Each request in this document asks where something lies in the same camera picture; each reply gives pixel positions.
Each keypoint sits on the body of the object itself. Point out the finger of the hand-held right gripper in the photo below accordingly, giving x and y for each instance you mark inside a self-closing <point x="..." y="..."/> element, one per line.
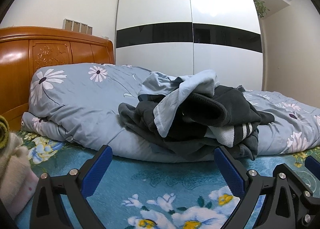
<point x="313" y="165"/>

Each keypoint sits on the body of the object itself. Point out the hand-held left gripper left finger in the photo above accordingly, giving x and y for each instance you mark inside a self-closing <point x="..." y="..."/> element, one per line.
<point x="98" y="166"/>

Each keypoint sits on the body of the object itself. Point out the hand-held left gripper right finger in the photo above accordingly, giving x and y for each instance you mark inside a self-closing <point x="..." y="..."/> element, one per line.
<point x="230" y="171"/>

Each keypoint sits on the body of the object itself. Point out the light blue long-sleeve shirt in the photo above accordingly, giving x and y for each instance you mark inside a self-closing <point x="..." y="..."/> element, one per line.
<point x="195" y="81"/>

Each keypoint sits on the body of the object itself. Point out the teal floral bed sheet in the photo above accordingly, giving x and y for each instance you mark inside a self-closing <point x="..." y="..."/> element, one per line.
<point x="155" y="179"/>

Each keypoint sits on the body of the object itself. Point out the light blue floral duvet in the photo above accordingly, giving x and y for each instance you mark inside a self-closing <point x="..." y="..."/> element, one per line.
<point x="82" y="99"/>

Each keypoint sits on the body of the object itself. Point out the dark grey fleece garment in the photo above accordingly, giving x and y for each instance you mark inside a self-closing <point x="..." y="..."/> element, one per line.
<point x="225" y="101"/>

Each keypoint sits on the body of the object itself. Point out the pink dotted cloth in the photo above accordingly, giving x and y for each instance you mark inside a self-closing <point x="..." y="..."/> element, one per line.
<point x="25" y="189"/>

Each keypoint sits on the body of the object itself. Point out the green knitted garment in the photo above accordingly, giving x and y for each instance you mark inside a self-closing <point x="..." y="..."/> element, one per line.
<point x="3" y="131"/>

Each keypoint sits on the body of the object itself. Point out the carved wooden headboard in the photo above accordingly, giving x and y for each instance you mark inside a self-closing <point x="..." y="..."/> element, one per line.
<point x="15" y="51"/>

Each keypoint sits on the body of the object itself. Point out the green potted plant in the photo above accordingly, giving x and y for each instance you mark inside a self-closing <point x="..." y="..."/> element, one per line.
<point x="260" y="6"/>

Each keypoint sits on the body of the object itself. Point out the white wardrobe with black band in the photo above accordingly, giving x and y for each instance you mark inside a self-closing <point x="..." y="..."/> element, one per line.
<point x="155" y="6"/>

